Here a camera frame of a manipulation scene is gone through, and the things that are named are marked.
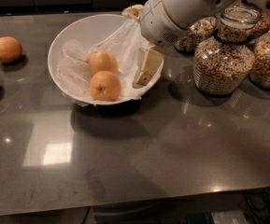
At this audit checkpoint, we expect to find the orange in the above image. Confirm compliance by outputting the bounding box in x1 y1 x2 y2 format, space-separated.
89 49 118 75
89 71 121 102
0 36 22 63

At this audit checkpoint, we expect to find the glass jar with pale cereal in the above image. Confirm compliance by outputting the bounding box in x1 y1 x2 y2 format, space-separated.
175 16 217 53

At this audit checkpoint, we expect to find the glass jar at back right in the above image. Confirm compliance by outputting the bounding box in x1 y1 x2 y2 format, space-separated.
236 0 270 40

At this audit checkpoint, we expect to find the orange at bowl front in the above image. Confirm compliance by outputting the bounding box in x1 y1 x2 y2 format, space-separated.
89 71 121 102

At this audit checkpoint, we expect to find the white plastic bag liner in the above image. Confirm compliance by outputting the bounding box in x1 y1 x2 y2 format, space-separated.
55 18 162 101

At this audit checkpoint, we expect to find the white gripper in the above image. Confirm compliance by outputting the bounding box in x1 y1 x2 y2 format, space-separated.
121 0 187 89

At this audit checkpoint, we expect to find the large glass cereal jar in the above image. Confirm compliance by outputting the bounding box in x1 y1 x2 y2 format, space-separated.
193 7 261 96

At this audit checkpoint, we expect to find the white bowl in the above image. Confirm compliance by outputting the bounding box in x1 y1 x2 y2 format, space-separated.
47 13 165 106

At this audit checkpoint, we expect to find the glass jar colourful cereal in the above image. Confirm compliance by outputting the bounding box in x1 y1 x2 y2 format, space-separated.
249 25 270 91

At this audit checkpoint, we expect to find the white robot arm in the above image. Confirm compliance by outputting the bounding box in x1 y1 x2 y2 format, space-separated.
126 0 270 53

